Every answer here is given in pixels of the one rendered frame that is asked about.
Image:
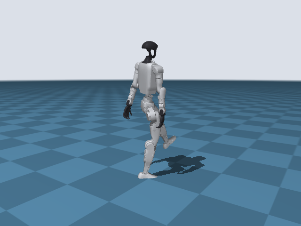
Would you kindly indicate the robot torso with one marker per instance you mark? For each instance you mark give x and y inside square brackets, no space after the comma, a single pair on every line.
[147,84]

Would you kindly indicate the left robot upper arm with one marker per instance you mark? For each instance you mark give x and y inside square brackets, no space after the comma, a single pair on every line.
[135,81]

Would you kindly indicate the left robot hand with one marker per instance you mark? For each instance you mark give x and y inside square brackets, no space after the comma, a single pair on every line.
[127,110]

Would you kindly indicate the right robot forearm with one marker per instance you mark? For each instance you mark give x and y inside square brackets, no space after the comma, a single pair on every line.
[161,100]

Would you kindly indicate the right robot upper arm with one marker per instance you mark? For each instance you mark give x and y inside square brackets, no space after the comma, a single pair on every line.
[158,71]

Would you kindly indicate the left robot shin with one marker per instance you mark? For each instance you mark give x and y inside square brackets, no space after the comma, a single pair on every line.
[163,134]

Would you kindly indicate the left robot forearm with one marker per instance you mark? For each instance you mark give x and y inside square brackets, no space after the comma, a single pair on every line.
[131,96]

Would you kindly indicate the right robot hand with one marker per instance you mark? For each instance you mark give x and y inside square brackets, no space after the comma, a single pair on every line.
[162,118]

